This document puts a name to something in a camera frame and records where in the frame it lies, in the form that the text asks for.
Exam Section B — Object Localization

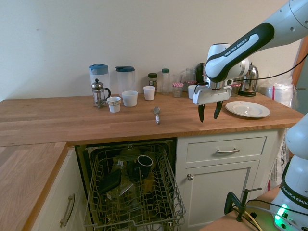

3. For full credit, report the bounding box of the wide white ceramic cup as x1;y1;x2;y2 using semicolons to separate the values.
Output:
121;90;139;107

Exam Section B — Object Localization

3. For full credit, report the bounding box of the tall black container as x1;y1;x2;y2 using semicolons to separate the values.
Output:
196;63;206;84

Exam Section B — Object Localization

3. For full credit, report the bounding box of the white-handled metal spoon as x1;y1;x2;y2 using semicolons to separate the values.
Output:
152;106;161;125

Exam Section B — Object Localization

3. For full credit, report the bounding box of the metal drawer handle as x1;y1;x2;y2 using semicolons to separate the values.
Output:
215;148;241;154

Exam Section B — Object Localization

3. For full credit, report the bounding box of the dark lid spice jar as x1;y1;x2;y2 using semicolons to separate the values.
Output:
147;73;158;95

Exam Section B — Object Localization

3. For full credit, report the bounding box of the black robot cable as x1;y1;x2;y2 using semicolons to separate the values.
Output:
231;51;308;84

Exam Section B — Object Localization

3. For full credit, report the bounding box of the stainless steel kettle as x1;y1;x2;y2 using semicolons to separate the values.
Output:
237;63;260;97

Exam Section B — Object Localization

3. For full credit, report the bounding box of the dishwasher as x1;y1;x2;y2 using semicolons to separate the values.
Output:
74;137;178;231

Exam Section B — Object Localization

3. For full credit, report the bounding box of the printed clear plastic bag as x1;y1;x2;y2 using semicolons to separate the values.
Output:
268;128;294;191

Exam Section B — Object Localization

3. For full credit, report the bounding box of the white dinner plate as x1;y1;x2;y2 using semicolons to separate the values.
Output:
225;101;271;119

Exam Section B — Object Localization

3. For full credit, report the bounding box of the wire dishwasher rack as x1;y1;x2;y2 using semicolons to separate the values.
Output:
83;143;187;231

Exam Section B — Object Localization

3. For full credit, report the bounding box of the grey cable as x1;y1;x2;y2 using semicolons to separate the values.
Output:
244;204;303;228

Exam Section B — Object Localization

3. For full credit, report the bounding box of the clear glass jar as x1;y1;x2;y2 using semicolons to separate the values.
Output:
184;68;197;83

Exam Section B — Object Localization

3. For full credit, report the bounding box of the cream drawer front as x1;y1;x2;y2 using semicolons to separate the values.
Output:
186;136;268;169

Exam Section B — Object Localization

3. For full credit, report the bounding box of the clear drinking glass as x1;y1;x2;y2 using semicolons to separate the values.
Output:
171;73;184;85

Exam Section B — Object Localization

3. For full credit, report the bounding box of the yellow cable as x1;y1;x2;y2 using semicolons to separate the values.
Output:
244;211;263;231

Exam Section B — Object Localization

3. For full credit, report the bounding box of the glass French press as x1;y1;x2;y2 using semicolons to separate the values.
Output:
91;78;112;110

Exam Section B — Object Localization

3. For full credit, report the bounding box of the tall white ceramic cup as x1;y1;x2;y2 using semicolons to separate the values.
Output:
143;86;156;101
188;85;199;100

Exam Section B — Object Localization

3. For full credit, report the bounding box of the brushed metal cabinet handle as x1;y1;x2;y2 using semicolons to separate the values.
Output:
59;193;76;228

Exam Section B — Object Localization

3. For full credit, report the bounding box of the dark teal lid pitcher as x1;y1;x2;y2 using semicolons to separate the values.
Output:
115;66;136;97

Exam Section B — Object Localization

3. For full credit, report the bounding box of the small patterned paper cup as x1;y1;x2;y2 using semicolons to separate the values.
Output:
106;96;121;114

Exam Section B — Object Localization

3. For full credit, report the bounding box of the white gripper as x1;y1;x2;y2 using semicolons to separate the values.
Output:
192;84;233;124

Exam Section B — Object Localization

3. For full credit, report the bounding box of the black metal clamp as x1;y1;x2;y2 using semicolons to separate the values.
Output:
224;187;263;223

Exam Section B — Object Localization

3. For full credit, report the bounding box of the cream cabinet door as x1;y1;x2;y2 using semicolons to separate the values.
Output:
184;159;261;229

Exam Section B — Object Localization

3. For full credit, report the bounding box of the green cap clear bottle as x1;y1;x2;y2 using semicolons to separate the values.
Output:
161;68;171;95

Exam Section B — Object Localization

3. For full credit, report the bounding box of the black mug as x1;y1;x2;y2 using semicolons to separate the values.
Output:
134;155;154;179

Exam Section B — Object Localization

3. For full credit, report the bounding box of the light blue lid pitcher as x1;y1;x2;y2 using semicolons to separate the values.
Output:
88;64;111;97

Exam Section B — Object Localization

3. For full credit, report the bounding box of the black square container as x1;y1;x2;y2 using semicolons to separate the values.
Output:
98;170;123;195

